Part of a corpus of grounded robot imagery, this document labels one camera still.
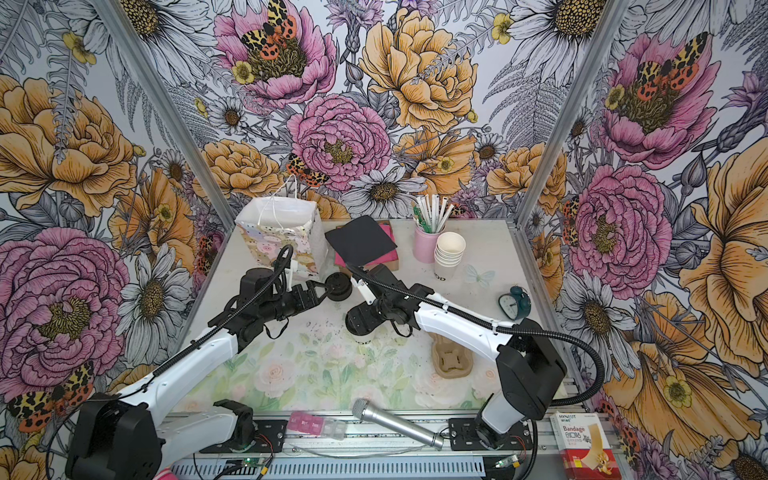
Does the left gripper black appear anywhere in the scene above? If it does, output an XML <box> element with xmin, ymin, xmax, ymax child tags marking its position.
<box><xmin>259</xmin><ymin>281</ymin><xmax>332</xmax><ymax>322</ymax></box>

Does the black cup lid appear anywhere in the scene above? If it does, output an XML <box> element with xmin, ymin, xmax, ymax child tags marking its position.
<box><xmin>345</xmin><ymin>302</ymin><xmax>382</xmax><ymax>336</ymax></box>

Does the white paper coffee cup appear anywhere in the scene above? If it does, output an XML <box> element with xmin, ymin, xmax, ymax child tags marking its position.
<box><xmin>352</xmin><ymin>333</ymin><xmax>374</xmax><ymax>344</ymax></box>

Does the stack of black lids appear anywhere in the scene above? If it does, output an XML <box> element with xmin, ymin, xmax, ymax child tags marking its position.
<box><xmin>324</xmin><ymin>272</ymin><xmax>353</xmax><ymax>302</ymax></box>

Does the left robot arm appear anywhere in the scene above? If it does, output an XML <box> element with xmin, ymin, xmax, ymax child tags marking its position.
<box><xmin>65</xmin><ymin>245</ymin><xmax>323</xmax><ymax>479</ymax></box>

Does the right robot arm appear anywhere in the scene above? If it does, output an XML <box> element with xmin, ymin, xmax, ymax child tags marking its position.
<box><xmin>345</xmin><ymin>265</ymin><xmax>606</xmax><ymax>449</ymax></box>

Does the cardboard napkin box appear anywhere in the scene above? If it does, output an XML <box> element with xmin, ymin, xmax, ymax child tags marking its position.
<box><xmin>334</xmin><ymin>220</ymin><xmax>399</xmax><ymax>276</ymax></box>

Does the pink straw holder cup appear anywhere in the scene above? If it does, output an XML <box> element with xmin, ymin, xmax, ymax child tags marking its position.
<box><xmin>413</xmin><ymin>226</ymin><xmax>441</xmax><ymax>264</ymax></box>

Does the black napkin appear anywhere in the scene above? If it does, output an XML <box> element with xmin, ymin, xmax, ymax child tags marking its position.
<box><xmin>323</xmin><ymin>215</ymin><xmax>398</xmax><ymax>269</ymax></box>

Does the pastel patterned gift bag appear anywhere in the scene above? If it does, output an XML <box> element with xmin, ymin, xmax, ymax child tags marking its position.
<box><xmin>235</xmin><ymin>194</ymin><xmax>328</xmax><ymax>280</ymax></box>

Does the stack of white paper cups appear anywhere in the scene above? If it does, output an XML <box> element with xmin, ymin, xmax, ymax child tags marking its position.
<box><xmin>434</xmin><ymin>232</ymin><xmax>467</xmax><ymax>281</ymax></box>

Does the brown pulp cup carrier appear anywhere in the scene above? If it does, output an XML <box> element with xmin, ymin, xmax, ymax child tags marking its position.
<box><xmin>430</xmin><ymin>333</ymin><xmax>474</xmax><ymax>379</ymax></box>

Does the white paper straws bundle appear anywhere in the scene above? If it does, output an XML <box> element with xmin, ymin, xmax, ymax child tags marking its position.
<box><xmin>412</xmin><ymin>195</ymin><xmax>454</xmax><ymax>234</ymax></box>

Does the silver microphone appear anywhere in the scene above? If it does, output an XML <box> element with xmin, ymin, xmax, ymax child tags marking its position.
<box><xmin>352</xmin><ymin>398</ymin><xmax>444</xmax><ymax>450</ymax></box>

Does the teal alarm clock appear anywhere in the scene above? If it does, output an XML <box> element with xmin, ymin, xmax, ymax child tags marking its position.
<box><xmin>498</xmin><ymin>285</ymin><xmax>532</xmax><ymax>322</ymax></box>

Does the pink plastic tray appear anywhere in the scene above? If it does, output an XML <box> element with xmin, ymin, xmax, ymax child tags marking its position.
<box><xmin>287</xmin><ymin>411</ymin><xmax>347</xmax><ymax>441</ymax></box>

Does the bandage box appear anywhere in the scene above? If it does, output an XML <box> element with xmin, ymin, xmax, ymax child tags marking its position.
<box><xmin>551</xmin><ymin>412</ymin><xmax>623</xmax><ymax>480</ymax></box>

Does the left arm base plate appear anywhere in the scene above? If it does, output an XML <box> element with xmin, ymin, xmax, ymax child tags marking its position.
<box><xmin>243</xmin><ymin>419</ymin><xmax>287</xmax><ymax>454</ymax></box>

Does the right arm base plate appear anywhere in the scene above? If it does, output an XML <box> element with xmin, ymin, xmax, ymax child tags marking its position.
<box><xmin>448</xmin><ymin>417</ymin><xmax>532</xmax><ymax>452</ymax></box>

